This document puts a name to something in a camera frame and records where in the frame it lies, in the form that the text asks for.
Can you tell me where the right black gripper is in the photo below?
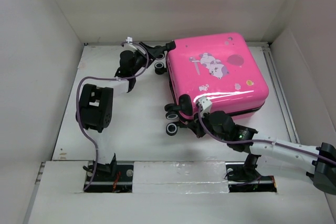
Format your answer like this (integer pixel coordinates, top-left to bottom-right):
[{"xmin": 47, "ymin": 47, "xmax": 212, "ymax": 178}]
[{"xmin": 186, "ymin": 109, "xmax": 228, "ymax": 143}]

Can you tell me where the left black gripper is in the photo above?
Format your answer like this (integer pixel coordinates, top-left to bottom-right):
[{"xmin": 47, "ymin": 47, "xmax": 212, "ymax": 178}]
[{"xmin": 131, "ymin": 43, "xmax": 162, "ymax": 76}]

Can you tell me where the pink hard-shell suitcase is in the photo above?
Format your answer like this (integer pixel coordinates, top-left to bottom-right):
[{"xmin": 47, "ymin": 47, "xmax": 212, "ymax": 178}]
[{"xmin": 153, "ymin": 33, "xmax": 269, "ymax": 136}]

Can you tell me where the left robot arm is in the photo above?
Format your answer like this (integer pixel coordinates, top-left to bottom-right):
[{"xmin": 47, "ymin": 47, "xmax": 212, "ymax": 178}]
[{"xmin": 76, "ymin": 41, "xmax": 171, "ymax": 180}]

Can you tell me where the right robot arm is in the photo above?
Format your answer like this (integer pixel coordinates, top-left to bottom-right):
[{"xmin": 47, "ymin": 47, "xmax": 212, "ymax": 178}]
[{"xmin": 194, "ymin": 111, "xmax": 335, "ymax": 195}]

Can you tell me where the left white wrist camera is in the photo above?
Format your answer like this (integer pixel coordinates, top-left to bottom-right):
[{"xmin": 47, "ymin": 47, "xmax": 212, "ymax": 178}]
[{"xmin": 121, "ymin": 37, "xmax": 137, "ymax": 50}]

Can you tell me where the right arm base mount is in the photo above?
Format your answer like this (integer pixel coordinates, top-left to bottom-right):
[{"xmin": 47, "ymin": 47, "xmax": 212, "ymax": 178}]
[{"xmin": 224, "ymin": 154, "xmax": 277, "ymax": 193}]

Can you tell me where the aluminium rail right side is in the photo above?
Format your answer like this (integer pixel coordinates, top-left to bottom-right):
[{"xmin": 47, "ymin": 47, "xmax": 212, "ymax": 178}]
[{"xmin": 262, "ymin": 42, "xmax": 300, "ymax": 143}]

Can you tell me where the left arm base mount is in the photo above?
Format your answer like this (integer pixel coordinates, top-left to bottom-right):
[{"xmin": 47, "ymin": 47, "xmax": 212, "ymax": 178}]
[{"xmin": 83, "ymin": 162, "xmax": 134, "ymax": 194}]

